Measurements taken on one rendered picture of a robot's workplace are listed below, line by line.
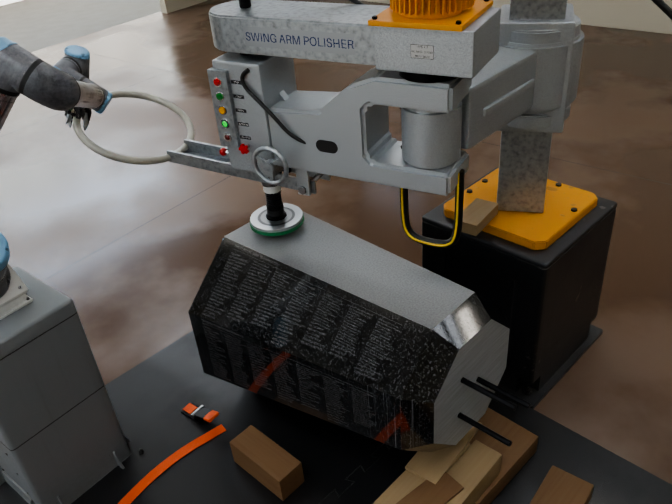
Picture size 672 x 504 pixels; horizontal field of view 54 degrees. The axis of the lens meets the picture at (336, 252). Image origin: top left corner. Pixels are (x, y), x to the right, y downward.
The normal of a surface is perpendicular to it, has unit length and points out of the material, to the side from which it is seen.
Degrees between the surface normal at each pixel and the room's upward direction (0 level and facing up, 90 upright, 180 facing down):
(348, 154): 90
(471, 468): 0
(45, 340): 90
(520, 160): 90
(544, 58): 90
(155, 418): 0
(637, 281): 0
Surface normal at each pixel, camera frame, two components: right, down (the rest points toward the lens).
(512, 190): -0.25, 0.55
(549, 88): 0.15, 0.54
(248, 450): -0.07, -0.83
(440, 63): -0.47, 0.52
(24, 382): 0.78, 0.29
